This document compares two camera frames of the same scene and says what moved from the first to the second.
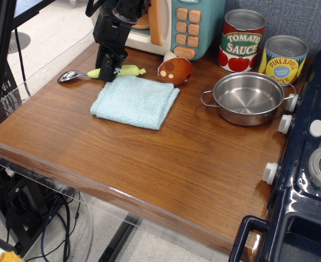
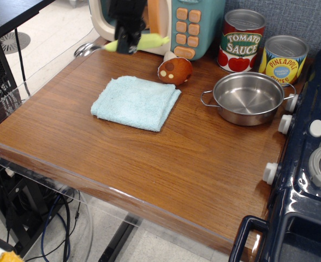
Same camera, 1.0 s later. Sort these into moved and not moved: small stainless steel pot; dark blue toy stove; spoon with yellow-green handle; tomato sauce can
Moved: spoon with yellow-green handle
Not moved: dark blue toy stove; tomato sauce can; small stainless steel pot
